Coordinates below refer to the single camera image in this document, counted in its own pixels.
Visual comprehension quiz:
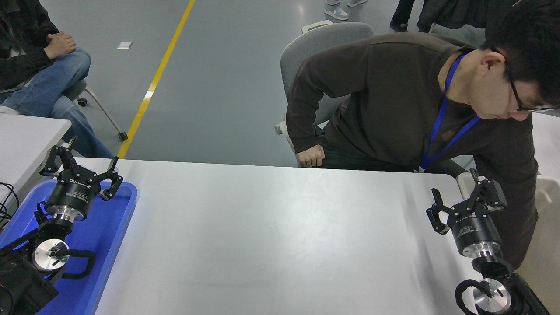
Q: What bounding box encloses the grey wheeled office chair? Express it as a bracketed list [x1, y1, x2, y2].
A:
[61, 79, 129, 142]

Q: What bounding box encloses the grey chair with metal legs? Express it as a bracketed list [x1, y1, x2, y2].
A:
[274, 20, 375, 168]

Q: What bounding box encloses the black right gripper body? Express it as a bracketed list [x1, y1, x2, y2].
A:
[448, 203, 503, 258]

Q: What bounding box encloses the seated person with lanyard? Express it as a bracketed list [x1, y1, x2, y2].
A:
[286, 0, 560, 270]

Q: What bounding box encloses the black cable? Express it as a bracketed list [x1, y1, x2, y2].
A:
[0, 182, 20, 230]

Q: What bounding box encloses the jeans person's left hand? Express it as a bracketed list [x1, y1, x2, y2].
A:
[45, 31, 77, 55]

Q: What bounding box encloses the blue plastic tray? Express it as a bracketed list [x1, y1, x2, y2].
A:
[0, 178, 138, 315]

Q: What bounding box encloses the large pale bin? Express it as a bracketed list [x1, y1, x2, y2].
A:
[456, 172, 560, 303]

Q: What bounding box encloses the dark coat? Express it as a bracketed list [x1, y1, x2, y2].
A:
[418, 0, 519, 31]

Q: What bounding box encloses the seated person in jeans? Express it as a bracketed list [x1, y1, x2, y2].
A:
[0, 0, 115, 159]

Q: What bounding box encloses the standing person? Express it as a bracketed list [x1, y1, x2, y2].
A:
[324, 0, 368, 21]
[389, 0, 416, 33]

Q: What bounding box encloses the white side table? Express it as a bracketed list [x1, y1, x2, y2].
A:
[0, 113, 72, 206]

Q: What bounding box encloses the lanyard person's right hand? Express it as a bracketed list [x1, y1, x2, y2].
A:
[296, 145, 326, 168]

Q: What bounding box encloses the white shell chair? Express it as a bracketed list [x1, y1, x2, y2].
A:
[531, 112, 560, 176]

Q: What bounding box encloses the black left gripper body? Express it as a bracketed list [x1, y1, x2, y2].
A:
[45, 168, 102, 218]

